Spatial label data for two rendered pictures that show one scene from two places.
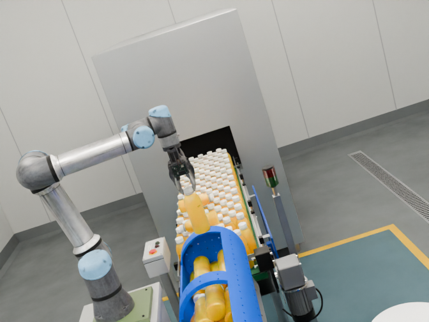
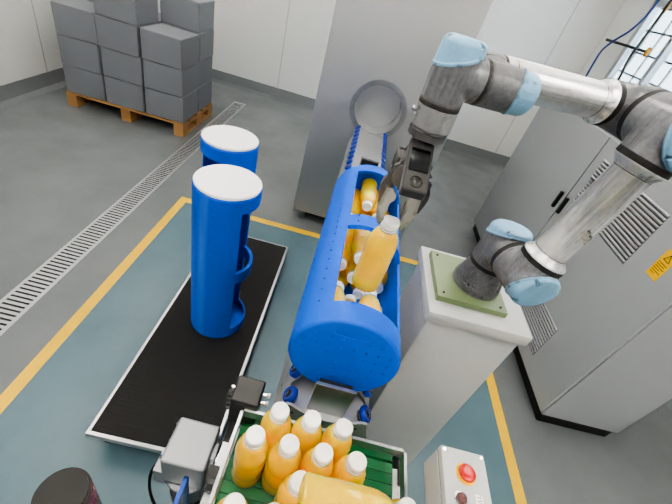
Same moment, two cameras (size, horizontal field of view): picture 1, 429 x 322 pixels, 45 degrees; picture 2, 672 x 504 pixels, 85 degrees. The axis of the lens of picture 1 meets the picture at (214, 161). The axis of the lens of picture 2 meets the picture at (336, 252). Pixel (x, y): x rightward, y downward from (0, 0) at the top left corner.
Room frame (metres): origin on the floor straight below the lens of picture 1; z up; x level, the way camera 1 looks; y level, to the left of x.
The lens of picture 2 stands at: (2.64, -0.03, 1.85)
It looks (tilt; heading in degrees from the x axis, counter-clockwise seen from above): 38 degrees down; 174
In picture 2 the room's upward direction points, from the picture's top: 18 degrees clockwise
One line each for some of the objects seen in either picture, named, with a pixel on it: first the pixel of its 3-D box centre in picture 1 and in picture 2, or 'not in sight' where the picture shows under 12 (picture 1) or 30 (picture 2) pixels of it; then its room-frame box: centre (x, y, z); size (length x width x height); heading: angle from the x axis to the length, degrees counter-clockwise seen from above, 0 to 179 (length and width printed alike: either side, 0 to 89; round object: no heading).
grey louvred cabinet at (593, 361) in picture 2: not in sight; (573, 238); (0.32, 1.83, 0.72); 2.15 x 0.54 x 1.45; 179
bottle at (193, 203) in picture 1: (195, 211); (376, 256); (1.98, 0.14, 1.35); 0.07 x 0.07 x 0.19
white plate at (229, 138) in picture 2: not in sight; (230, 138); (0.89, -0.53, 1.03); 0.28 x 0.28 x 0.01
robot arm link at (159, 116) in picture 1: (161, 121); (454, 73); (1.95, 0.14, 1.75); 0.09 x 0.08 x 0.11; 101
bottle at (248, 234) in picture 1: (248, 242); (250, 456); (2.30, -0.03, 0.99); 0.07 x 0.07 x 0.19
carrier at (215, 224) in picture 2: not in sight; (222, 260); (1.30, -0.41, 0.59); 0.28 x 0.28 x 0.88
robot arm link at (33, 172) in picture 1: (86, 156); (558, 90); (1.77, 0.41, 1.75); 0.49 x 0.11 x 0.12; 101
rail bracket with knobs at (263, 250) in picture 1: (263, 259); (248, 401); (2.16, -0.07, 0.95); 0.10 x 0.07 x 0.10; 88
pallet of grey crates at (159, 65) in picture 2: not in sight; (142, 53); (-1.42, -2.16, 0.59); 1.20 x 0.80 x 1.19; 89
